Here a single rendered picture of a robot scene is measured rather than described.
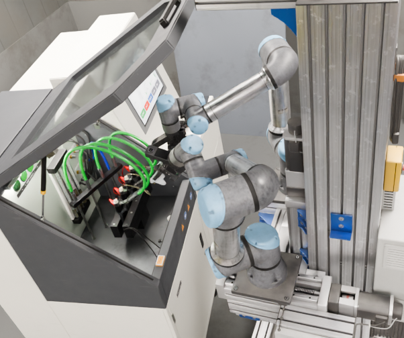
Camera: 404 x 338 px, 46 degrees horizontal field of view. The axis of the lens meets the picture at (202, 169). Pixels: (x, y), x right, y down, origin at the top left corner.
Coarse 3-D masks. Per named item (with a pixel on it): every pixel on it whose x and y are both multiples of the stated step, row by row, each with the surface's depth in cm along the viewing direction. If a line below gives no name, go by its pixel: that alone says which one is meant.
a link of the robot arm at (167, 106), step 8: (160, 96) 194; (168, 96) 192; (160, 104) 190; (168, 104) 190; (176, 104) 192; (160, 112) 192; (168, 112) 192; (176, 112) 193; (160, 120) 197; (168, 120) 194; (176, 120) 196
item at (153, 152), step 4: (148, 148) 185; (152, 148) 185; (156, 148) 185; (160, 148) 185; (144, 152) 184; (148, 152) 184; (152, 152) 184; (156, 152) 184; (160, 152) 184; (164, 152) 184; (168, 152) 184; (148, 156) 185; (152, 156) 184; (156, 156) 183; (160, 156) 183; (164, 156) 183; (160, 160) 184; (164, 160) 183
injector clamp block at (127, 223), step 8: (128, 192) 241; (144, 192) 241; (136, 200) 235; (144, 200) 241; (136, 208) 231; (144, 208) 241; (128, 216) 228; (136, 216) 231; (144, 216) 241; (112, 224) 226; (120, 224) 228; (128, 224) 224; (136, 224) 231; (144, 224) 241; (112, 232) 228; (120, 232) 228; (128, 232) 225
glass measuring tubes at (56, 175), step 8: (64, 152) 223; (56, 160) 219; (48, 168) 215; (56, 168) 216; (56, 176) 219; (72, 176) 233; (56, 184) 221; (64, 184) 227; (72, 184) 232; (64, 192) 225; (80, 192) 239; (64, 200) 228; (72, 200) 233; (88, 200) 245; (72, 208) 232; (88, 208) 245; (72, 216) 235; (80, 216) 237
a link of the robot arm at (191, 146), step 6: (186, 138) 169; (192, 138) 169; (198, 138) 170; (180, 144) 172; (186, 144) 168; (192, 144) 168; (198, 144) 169; (174, 150) 176; (180, 150) 172; (186, 150) 169; (192, 150) 168; (198, 150) 169; (174, 156) 176; (180, 156) 173; (186, 156) 170; (192, 156) 169
